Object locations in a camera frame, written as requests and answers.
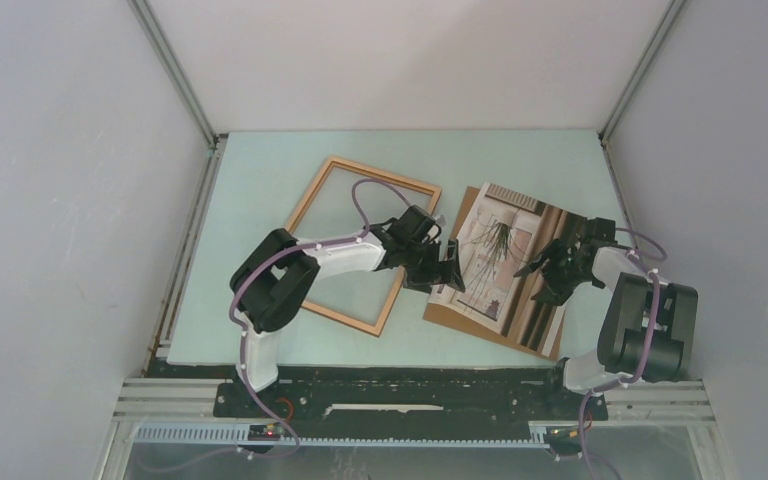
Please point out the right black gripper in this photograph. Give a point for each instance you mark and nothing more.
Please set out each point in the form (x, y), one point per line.
(556, 293)

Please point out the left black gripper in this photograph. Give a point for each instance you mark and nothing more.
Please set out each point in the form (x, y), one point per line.
(438, 272)

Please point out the plant photo print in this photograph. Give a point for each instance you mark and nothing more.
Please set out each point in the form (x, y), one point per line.
(510, 265)

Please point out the wooden picture frame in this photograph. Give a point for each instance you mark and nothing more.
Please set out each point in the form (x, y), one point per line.
(360, 300)

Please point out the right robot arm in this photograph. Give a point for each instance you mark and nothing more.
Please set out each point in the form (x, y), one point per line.
(648, 330)

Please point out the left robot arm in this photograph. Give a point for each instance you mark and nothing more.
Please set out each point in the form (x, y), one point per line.
(271, 285)

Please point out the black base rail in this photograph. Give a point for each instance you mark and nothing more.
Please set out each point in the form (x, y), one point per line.
(501, 403)

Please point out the right aluminium corner post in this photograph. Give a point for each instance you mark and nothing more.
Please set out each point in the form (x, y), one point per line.
(646, 61)

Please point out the aluminium corner post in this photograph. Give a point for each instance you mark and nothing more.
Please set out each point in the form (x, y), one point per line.
(646, 61)
(161, 45)

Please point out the grey slotted cable duct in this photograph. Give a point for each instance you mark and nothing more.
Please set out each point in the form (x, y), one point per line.
(242, 434)

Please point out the left aluminium corner post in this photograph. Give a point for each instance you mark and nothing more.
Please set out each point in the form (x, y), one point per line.
(161, 45)

